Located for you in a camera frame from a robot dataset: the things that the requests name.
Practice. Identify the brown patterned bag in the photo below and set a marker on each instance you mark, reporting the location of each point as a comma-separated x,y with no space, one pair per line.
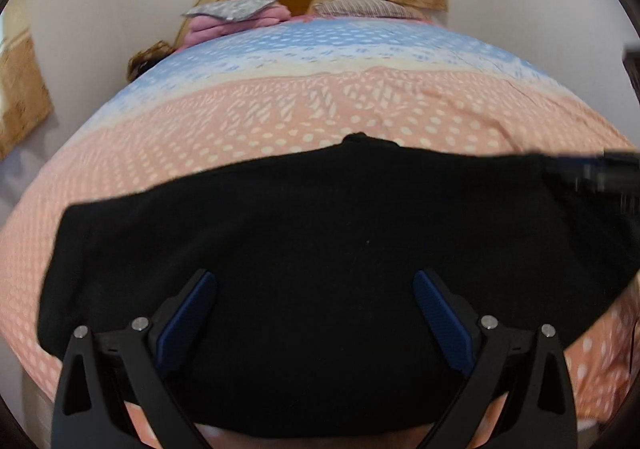
145,60

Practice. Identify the grey patterned pillow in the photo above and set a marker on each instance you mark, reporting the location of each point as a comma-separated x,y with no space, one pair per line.
230,9

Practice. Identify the folded pink blanket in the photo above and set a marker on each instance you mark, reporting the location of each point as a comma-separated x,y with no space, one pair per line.
235,24

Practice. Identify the black pants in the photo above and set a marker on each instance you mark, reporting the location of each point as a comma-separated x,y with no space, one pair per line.
320,249

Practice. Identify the striped pillow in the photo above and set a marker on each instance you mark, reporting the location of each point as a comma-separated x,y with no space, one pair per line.
365,8

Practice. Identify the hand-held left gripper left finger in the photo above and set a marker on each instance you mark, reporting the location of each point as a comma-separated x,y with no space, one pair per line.
187,316

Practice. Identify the bed with polka-dot cover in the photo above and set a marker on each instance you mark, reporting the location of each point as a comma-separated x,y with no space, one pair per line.
310,99

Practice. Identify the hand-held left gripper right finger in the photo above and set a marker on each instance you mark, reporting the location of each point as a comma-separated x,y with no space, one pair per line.
442,319

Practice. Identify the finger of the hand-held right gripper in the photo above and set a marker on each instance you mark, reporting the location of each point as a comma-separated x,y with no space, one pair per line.
580,171

